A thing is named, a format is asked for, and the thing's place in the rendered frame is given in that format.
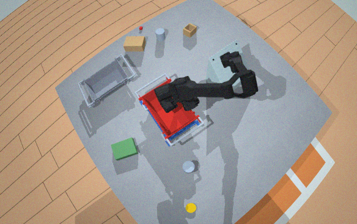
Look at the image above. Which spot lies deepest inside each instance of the green rectangular block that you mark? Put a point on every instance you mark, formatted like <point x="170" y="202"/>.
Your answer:
<point x="124" y="149"/>

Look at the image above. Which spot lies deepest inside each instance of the tan cardboard box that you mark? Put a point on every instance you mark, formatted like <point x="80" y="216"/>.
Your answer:
<point x="134" y="43"/>

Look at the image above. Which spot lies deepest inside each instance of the blue plastic tray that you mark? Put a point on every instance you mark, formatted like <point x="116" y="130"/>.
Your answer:
<point x="179" y="132"/>

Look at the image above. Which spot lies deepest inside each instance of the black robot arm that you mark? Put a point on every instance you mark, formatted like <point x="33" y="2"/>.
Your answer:
<point x="186" y="91"/>

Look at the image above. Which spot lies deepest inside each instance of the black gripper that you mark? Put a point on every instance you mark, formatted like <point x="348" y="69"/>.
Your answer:
<point x="168" y="104"/>

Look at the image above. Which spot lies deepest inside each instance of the pale blue cylinder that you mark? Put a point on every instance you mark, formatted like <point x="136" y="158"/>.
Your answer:
<point x="160" y="35"/>
<point x="188" y="167"/>

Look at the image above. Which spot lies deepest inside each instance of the small tan open box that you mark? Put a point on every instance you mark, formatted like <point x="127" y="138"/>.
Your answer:
<point x="189" y="30"/>

